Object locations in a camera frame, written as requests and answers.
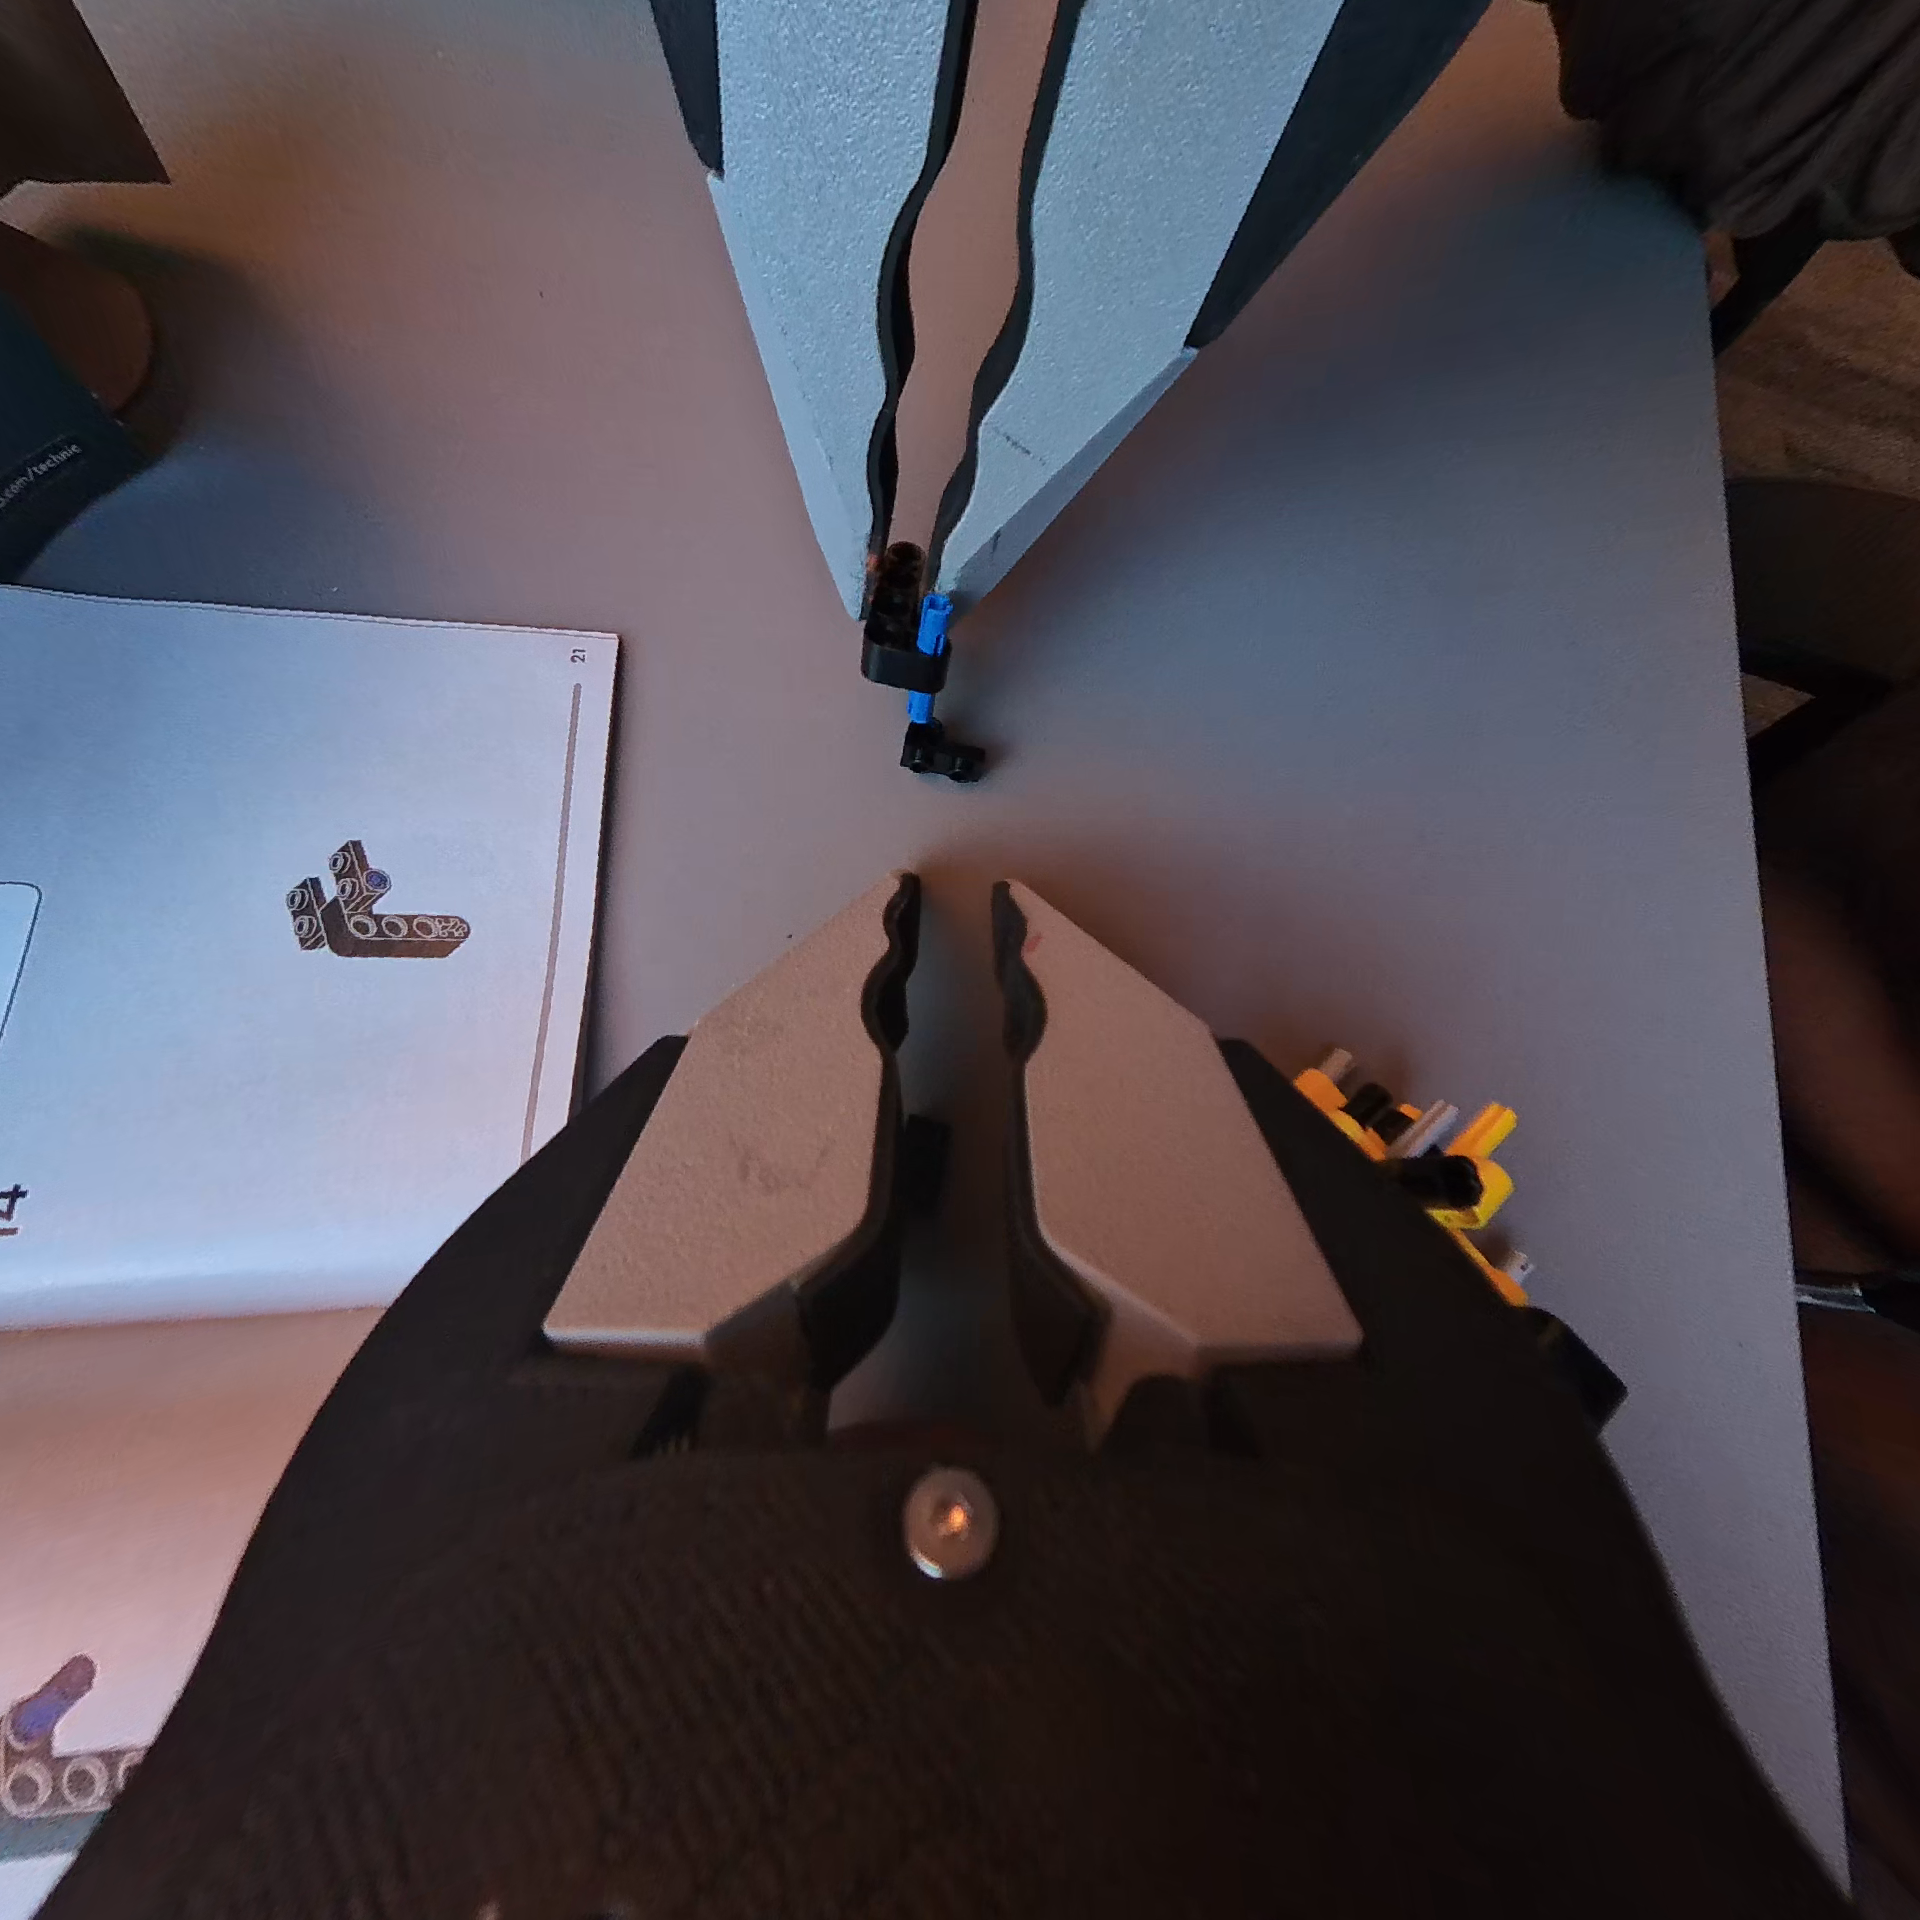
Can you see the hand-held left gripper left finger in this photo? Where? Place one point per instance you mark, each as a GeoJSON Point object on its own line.
{"type": "Point", "coordinates": [734, 1171]}

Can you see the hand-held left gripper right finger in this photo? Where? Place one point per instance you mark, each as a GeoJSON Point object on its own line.
{"type": "Point", "coordinates": [1170, 1155]}

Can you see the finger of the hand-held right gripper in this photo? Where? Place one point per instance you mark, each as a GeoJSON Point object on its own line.
{"type": "Point", "coordinates": [819, 225]}
{"type": "Point", "coordinates": [1140, 194]}

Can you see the blue lego pin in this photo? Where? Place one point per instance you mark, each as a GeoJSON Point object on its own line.
{"type": "Point", "coordinates": [934, 615]}

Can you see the yellow lego assembly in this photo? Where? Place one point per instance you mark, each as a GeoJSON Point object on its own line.
{"type": "Point", "coordinates": [1476, 1185]}

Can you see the small black lego connector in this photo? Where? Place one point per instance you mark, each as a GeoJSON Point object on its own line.
{"type": "Point", "coordinates": [944, 762]}

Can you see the dark cloth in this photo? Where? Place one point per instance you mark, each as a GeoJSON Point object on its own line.
{"type": "Point", "coordinates": [1740, 105]}

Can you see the white instruction booklet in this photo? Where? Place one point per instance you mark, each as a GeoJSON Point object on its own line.
{"type": "Point", "coordinates": [224, 750]}

